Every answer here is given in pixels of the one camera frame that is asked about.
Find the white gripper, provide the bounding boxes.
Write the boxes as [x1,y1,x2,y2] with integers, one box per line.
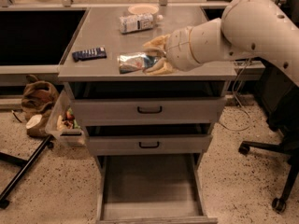
[143,26,202,75]

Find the silver blue redbull can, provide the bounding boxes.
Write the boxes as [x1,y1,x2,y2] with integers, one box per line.
[118,52,160,74]

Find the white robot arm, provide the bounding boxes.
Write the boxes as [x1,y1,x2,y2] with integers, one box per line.
[144,0,299,85]

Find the grey drawer cabinet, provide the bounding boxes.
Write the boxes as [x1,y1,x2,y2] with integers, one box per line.
[59,6,235,224]

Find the grey top drawer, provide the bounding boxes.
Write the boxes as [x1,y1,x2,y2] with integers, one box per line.
[71,81,225,126]

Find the grey drawer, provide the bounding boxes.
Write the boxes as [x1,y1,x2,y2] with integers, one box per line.
[96,154,218,224]
[87,124,212,156]
[71,81,225,126]

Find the grey middle drawer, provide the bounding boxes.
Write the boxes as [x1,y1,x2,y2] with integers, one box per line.
[87,124,212,156]

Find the grey bottom drawer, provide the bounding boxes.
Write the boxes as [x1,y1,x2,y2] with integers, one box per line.
[96,154,218,224]

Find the white plastic bottle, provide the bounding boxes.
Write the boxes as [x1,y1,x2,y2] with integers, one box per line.
[119,13,164,34]

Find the beige round plate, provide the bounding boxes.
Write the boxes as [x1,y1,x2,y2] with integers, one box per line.
[128,4,159,15]

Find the dark blue snack bar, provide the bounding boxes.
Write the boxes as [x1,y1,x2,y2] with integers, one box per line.
[72,47,107,62]

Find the clear plastic bin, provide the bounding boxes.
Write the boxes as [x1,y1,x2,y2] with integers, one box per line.
[45,90,85,147]

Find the brown paper bag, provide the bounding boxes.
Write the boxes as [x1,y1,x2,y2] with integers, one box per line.
[21,75,59,137]

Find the black office chair base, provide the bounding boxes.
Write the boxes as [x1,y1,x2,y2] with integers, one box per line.
[237,96,299,213]

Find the black metal floor stand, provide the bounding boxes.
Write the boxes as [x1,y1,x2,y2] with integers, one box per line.
[0,135,53,209]

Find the grey floor cable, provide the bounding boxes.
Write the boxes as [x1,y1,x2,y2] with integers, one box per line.
[218,58,254,133]

